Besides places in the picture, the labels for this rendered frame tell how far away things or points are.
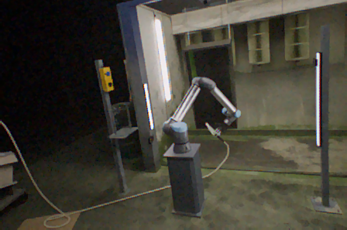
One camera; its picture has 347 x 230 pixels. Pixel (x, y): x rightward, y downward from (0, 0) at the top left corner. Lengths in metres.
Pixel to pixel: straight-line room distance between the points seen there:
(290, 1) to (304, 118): 1.82
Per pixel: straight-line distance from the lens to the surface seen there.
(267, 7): 3.99
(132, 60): 2.90
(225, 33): 4.05
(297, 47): 4.04
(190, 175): 2.20
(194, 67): 3.30
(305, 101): 4.23
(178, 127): 2.10
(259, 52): 4.00
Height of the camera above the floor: 1.56
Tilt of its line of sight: 11 degrees down
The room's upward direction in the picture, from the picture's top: 8 degrees counter-clockwise
